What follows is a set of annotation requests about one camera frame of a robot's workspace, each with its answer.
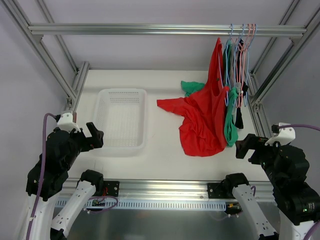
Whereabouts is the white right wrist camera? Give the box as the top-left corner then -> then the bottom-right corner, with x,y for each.
265,122 -> 296,146

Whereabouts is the black mounting plate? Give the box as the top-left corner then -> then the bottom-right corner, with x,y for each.
102,180 -> 120,197
206,182 -> 227,199

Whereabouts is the light blue wire hanger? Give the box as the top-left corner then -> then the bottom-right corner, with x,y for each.
216,23 -> 236,106

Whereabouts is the white plastic perforated basket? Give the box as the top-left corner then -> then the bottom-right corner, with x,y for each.
93,88 -> 147,157

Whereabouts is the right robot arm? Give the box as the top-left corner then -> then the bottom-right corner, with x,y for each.
221,134 -> 320,240

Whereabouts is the grey garment on hanger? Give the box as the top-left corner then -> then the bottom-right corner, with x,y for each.
231,43 -> 240,121

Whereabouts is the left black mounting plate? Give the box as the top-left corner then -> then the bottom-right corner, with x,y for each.
102,180 -> 120,197

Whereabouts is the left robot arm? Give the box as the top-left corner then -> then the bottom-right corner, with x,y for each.
23,122 -> 104,240

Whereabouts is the aluminium frame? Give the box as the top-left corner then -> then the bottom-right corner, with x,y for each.
0,0 -> 320,204

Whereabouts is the black garment on hanger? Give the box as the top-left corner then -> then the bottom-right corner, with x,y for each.
235,39 -> 249,130

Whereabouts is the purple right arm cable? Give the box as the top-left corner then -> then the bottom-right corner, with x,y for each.
278,124 -> 320,132

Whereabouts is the green tank top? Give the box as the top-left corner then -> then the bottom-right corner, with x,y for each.
180,40 -> 238,147

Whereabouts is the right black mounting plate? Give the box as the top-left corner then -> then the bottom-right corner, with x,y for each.
206,182 -> 227,199

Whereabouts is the pink wire hanger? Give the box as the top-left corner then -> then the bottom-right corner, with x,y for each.
234,23 -> 258,109

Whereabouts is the white slotted cable duct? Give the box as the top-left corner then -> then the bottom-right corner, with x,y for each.
53,198 -> 227,211

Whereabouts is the red tank top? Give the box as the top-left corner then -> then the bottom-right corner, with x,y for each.
156,38 -> 229,157

